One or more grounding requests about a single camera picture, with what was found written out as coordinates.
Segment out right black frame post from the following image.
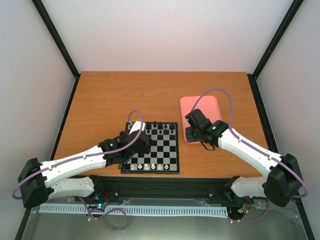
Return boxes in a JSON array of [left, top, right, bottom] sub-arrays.
[[251, 0, 305, 78]]

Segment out black frame post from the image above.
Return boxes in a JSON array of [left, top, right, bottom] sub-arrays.
[[31, 0, 81, 79], [251, 0, 305, 78]]

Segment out black chess pieces row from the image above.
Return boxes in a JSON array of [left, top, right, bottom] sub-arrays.
[[145, 121, 177, 135]]

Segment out pink plastic tray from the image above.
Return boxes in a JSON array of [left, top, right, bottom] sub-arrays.
[[179, 95, 222, 144]]

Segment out light blue slotted cable duct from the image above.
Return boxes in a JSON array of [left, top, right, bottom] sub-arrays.
[[38, 203, 228, 218]]

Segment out black white chess board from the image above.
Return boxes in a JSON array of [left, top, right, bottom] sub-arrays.
[[121, 123, 180, 174]]

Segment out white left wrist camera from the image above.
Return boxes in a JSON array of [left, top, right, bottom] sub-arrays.
[[127, 121, 146, 134]]

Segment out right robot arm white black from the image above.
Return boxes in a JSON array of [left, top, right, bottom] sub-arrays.
[[185, 109, 306, 207]]

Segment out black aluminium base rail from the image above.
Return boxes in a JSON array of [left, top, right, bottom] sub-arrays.
[[32, 176, 300, 203]]

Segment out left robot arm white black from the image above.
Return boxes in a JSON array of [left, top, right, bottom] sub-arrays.
[[18, 130, 153, 209]]

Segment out left black frame post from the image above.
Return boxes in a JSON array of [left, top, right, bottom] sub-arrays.
[[31, 0, 81, 79]]

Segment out metal sheet front panel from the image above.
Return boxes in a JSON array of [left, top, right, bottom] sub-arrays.
[[15, 199, 314, 240]]

